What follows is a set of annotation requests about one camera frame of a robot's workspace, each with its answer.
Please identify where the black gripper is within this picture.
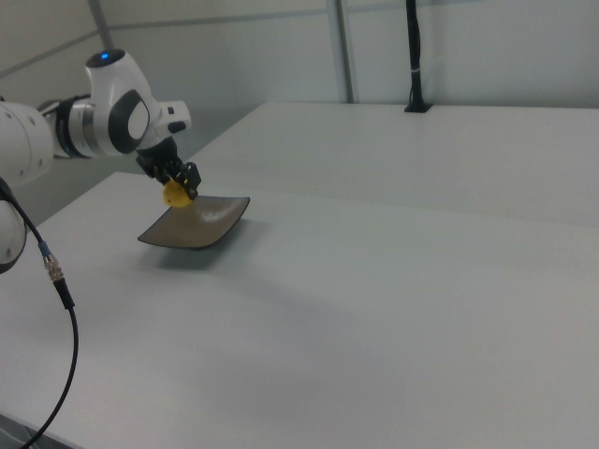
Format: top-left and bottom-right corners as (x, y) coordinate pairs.
(135, 138), (203, 200)

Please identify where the yellow lemon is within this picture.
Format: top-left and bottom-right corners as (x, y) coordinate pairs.
(161, 180), (194, 209)

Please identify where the brown square ceramic plate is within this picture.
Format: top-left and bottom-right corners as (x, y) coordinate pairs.
(137, 195), (252, 253)

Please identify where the black cable with metal connector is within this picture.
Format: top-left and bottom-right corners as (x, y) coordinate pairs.
(0, 176), (80, 449)

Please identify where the black camera stand pole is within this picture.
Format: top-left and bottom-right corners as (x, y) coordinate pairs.
(403, 0), (433, 114)

